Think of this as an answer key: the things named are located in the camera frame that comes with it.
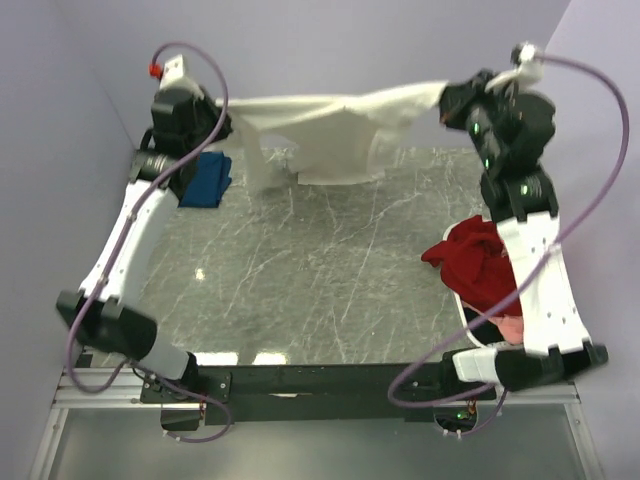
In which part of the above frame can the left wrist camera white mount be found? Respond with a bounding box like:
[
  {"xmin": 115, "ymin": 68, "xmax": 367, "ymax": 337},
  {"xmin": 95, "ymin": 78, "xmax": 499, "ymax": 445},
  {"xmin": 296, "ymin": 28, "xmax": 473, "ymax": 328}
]
[{"xmin": 148, "ymin": 54, "xmax": 203, "ymax": 97}]

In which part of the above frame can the black base crossbar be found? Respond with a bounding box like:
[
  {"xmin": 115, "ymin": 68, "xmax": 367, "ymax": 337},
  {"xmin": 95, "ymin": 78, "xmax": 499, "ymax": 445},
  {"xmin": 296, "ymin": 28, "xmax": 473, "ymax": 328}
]
[{"xmin": 140, "ymin": 361, "xmax": 497, "ymax": 431}]

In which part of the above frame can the white t shirt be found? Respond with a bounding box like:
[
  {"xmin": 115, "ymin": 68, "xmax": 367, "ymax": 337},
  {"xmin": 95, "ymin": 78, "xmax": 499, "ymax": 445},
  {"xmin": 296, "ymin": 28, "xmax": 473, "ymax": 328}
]
[{"xmin": 212, "ymin": 81, "xmax": 447, "ymax": 189}]

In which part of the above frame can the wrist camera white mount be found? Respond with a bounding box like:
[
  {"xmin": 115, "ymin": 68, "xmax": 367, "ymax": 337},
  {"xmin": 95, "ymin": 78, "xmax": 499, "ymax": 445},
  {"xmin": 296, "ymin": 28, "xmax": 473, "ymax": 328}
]
[
  {"xmin": 485, "ymin": 42, "xmax": 544, "ymax": 92},
  {"xmin": 148, "ymin": 54, "xmax": 203, "ymax": 97}
]

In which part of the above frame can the folded blue t shirt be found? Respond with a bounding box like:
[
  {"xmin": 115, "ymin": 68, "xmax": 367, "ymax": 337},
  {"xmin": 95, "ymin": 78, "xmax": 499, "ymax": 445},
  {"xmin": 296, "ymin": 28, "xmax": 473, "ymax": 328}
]
[{"xmin": 179, "ymin": 152, "xmax": 232, "ymax": 209}]

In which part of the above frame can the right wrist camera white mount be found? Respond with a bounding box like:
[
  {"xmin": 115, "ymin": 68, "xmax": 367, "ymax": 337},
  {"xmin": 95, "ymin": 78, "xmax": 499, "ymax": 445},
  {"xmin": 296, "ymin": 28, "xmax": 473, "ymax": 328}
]
[{"xmin": 485, "ymin": 42, "xmax": 544, "ymax": 92}]

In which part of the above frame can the red t shirt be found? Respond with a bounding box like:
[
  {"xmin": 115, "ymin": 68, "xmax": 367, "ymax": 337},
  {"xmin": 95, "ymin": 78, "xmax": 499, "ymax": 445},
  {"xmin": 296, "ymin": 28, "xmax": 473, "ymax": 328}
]
[{"xmin": 421, "ymin": 215, "xmax": 516, "ymax": 312}]

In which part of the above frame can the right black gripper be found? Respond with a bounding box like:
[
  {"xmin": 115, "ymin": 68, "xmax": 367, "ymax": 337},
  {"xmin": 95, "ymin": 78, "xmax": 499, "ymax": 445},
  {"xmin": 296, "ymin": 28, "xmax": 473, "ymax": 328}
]
[{"xmin": 435, "ymin": 71, "xmax": 514, "ymax": 171}]

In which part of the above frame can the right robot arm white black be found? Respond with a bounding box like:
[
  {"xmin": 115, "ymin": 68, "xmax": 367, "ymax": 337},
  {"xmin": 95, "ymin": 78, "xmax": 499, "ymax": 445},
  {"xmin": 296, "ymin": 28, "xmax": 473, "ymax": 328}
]
[{"xmin": 438, "ymin": 70, "xmax": 609, "ymax": 399}]

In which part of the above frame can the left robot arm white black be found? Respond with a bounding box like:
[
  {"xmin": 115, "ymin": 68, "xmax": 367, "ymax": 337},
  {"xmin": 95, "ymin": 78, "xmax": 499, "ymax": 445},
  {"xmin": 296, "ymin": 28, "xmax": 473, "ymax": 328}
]
[{"xmin": 56, "ymin": 86, "xmax": 232, "ymax": 402}]

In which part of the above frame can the aluminium frame rail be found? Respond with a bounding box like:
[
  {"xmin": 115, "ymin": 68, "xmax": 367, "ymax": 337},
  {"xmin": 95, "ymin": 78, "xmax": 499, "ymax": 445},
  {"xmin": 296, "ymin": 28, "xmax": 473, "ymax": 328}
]
[{"xmin": 27, "ymin": 349, "xmax": 161, "ymax": 480}]

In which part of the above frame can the pink t shirt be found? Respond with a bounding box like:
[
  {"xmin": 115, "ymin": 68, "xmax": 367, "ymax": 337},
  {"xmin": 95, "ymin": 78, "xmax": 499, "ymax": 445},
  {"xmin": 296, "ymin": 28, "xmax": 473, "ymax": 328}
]
[{"xmin": 489, "ymin": 315, "xmax": 524, "ymax": 345}]

